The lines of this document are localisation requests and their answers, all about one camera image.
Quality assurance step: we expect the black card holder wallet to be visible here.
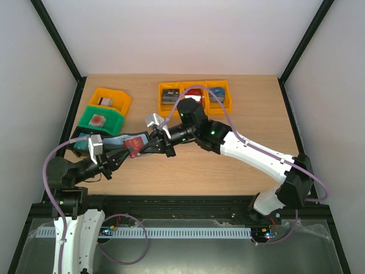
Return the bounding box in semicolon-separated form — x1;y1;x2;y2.
103;131;149;158

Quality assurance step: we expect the yellow bin left side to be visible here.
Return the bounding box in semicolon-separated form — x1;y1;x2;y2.
88;87;132;116

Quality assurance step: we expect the yellow bin with red cards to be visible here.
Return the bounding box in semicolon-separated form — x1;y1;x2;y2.
180;81;206;112

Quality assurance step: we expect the black right rear frame post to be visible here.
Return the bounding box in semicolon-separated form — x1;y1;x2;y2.
279;0;336;82

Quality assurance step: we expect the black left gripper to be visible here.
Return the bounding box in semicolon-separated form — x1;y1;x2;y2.
73;144;133;184

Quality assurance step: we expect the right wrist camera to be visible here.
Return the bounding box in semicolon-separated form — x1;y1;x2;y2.
145;113;171;140

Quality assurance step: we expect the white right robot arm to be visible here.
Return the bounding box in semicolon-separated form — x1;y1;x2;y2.
139;98;313;224

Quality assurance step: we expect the yellow bin with black cards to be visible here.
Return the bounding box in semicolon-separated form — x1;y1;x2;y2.
158;82;181;118

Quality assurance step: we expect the red round card stack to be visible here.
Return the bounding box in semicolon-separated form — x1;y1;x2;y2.
88;114;107;128

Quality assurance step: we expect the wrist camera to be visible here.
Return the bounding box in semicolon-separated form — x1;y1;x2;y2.
145;113;171;140
88;134;103;164

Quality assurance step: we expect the green bin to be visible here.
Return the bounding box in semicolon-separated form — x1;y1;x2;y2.
78;106;124;136

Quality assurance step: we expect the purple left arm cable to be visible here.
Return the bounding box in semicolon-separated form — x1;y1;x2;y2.
42;136;92;274

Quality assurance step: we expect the black left rear frame post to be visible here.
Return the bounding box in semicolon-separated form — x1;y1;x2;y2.
30;0;83;82

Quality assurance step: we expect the white slotted cable duct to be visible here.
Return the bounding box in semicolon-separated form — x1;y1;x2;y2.
33;225;252;239

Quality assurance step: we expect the blue card stack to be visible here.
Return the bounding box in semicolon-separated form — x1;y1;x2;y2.
209;87;225;103

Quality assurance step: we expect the black card stack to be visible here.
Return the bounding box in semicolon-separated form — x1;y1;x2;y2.
161;88;180;104

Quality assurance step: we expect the silver card stack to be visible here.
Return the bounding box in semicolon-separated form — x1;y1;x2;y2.
98;97;113;107

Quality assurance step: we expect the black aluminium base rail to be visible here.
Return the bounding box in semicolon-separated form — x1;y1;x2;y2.
27;195;334;225

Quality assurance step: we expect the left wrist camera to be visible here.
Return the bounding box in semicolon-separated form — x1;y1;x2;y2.
88;134;103;164

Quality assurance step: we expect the yellow bin with blue cards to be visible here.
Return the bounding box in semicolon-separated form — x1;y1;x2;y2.
204;80;232;115

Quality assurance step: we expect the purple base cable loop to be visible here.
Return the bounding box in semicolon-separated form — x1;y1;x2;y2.
96;214;149;265

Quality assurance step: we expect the black frame post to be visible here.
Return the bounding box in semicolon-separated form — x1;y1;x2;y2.
30;0;83;82
279;0;336;82

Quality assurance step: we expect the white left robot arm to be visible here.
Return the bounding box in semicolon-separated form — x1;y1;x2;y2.
42;146;129;273

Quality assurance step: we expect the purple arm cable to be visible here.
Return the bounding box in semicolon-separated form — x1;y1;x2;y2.
42;136;92;274
161;84;329;203

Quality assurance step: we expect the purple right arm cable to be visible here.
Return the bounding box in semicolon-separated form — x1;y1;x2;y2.
161;84;329;203

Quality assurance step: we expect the teal card stack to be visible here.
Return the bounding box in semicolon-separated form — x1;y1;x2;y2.
73;132;89;152

